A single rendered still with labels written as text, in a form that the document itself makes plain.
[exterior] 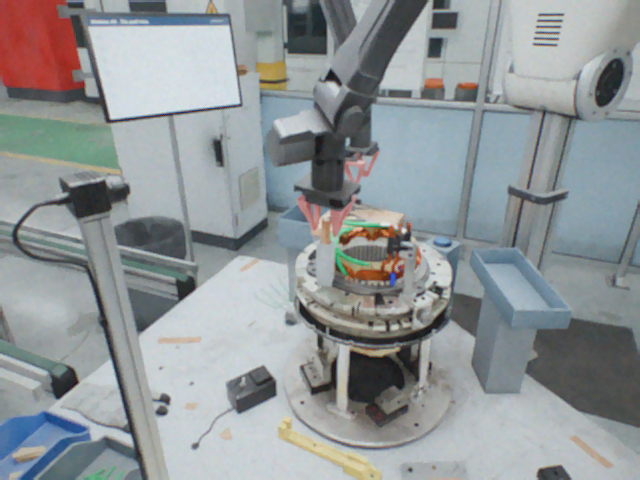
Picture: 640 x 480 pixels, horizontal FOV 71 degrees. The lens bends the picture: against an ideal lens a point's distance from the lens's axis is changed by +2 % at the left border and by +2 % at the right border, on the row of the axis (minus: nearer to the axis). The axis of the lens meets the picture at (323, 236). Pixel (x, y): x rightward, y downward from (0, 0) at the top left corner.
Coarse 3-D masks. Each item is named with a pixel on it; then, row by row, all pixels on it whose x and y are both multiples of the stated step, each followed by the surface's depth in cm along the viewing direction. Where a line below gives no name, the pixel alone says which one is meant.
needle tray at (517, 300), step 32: (480, 256) 107; (512, 256) 107; (512, 288) 98; (544, 288) 93; (480, 320) 105; (512, 320) 85; (544, 320) 85; (480, 352) 105; (512, 352) 98; (480, 384) 106; (512, 384) 102
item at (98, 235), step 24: (96, 240) 52; (96, 264) 53; (120, 264) 55; (120, 288) 56; (120, 312) 57; (120, 336) 58; (120, 360) 59; (144, 384) 63; (144, 408) 65; (144, 432) 65; (144, 456) 67
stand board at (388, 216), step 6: (360, 210) 127; (366, 210) 127; (324, 216) 123; (348, 216) 123; (360, 216) 123; (366, 216) 123; (372, 216) 123; (378, 216) 123; (384, 216) 123; (390, 216) 123; (396, 216) 123; (402, 216) 123; (390, 222) 119; (396, 222) 119; (318, 228) 116; (330, 228) 116; (312, 234) 118; (318, 234) 117
